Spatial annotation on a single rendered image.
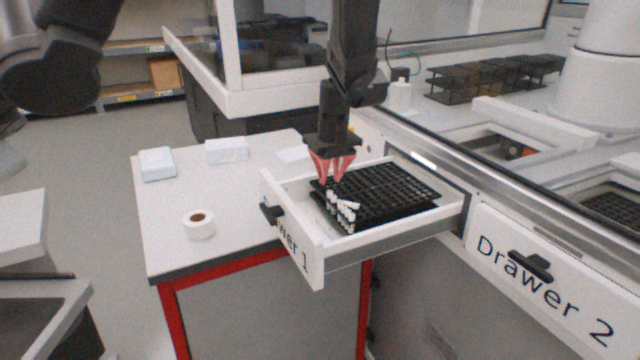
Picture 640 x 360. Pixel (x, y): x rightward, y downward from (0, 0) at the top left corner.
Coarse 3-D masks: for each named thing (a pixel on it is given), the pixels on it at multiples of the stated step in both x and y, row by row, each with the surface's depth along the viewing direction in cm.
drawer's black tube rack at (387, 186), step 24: (384, 168) 89; (312, 192) 86; (336, 192) 80; (360, 192) 80; (384, 192) 81; (408, 192) 80; (432, 192) 81; (336, 216) 78; (360, 216) 73; (384, 216) 78; (408, 216) 78
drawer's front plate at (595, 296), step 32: (480, 224) 71; (512, 224) 66; (480, 256) 73; (544, 256) 61; (544, 288) 62; (576, 288) 57; (608, 288) 53; (576, 320) 59; (608, 320) 54; (608, 352) 55
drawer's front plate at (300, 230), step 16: (272, 176) 80; (272, 192) 77; (288, 208) 70; (288, 224) 72; (304, 224) 66; (304, 240) 65; (320, 240) 62; (320, 256) 63; (304, 272) 69; (320, 272) 65; (320, 288) 67
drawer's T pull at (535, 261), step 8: (512, 256) 62; (520, 256) 61; (528, 256) 61; (536, 256) 61; (520, 264) 61; (528, 264) 60; (536, 264) 59; (544, 264) 60; (536, 272) 59; (544, 272) 58; (544, 280) 58; (552, 280) 57
